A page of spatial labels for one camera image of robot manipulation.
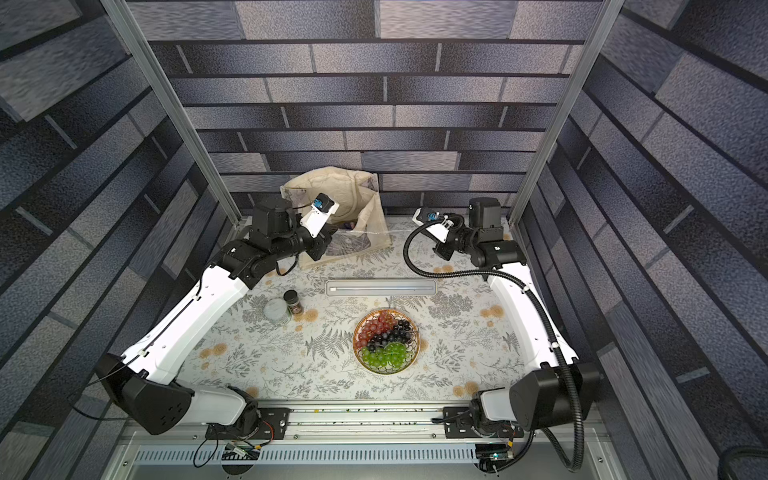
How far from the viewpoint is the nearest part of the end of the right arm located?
64cm

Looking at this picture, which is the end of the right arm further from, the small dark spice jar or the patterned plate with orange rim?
the small dark spice jar

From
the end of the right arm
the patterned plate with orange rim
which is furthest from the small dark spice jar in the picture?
the end of the right arm
